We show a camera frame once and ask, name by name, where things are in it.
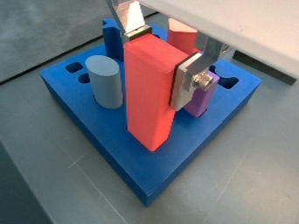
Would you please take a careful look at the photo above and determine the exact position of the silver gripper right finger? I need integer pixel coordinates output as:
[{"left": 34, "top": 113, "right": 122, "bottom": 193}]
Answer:
[{"left": 169, "top": 37, "right": 230, "bottom": 111}]

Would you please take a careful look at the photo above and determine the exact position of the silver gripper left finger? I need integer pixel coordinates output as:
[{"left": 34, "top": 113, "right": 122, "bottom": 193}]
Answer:
[{"left": 105, "top": 0, "right": 152, "bottom": 43}]

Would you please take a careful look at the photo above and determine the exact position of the long red rectangular block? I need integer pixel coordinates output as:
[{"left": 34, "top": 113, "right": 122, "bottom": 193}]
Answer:
[{"left": 124, "top": 34, "right": 186, "bottom": 151}]

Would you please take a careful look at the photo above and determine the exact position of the black curved fixture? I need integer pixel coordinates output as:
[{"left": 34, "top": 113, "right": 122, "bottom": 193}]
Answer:
[{"left": 232, "top": 51, "right": 296, "bottom": 86}]

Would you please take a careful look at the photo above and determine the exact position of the blue shape sorter board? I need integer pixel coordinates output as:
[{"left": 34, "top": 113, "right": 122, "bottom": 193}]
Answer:
[{"left": 38, "top": 17, "right": 262, "bottom": 208}]

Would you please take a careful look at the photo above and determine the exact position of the dark blue star block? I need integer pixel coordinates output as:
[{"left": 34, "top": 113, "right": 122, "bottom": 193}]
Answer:
[{"left": 101, "top": 18, "right": 124, "bottom": 61}]

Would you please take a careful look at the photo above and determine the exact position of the purple rectangular block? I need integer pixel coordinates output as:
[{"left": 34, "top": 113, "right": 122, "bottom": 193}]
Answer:
[{"left": 182, "top": 72, "right": 220, "bottom": 117}]

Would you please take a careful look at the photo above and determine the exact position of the red white-topped triangular block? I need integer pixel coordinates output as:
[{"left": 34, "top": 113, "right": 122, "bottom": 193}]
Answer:
[{"left": 166, "top": 18, "right": 197, "bottom": 55}]

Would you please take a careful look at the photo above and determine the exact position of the light blue cylinder block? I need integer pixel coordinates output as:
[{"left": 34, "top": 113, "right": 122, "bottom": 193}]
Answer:
[{"left": 85, "top": 55, "right": 122, "bottom": 109}]

